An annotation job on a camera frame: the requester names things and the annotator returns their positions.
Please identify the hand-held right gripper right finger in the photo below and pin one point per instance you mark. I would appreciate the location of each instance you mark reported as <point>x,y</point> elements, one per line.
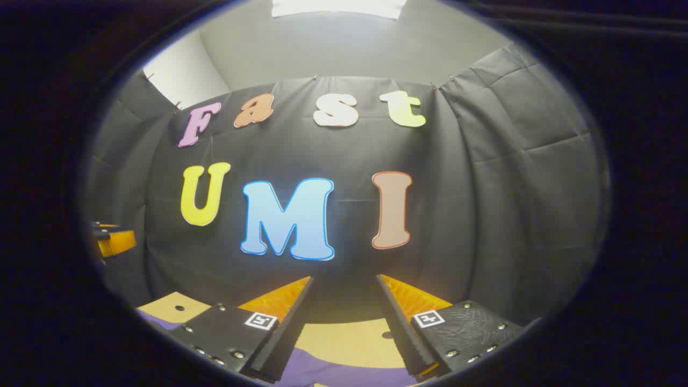
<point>408,338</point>

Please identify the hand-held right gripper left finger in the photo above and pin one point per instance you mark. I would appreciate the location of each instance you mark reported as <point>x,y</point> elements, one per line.
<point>287,333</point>

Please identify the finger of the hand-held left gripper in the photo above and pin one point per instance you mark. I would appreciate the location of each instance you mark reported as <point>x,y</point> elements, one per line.
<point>118,243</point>

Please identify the purple button shirt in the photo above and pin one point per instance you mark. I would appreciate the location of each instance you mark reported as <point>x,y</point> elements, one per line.
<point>322,373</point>

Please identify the black backdrop cloth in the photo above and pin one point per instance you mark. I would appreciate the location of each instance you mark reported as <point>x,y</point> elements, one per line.
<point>344,150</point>

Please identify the white ceiling light panel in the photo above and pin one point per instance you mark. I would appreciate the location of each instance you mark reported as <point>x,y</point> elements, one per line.
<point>338,6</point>

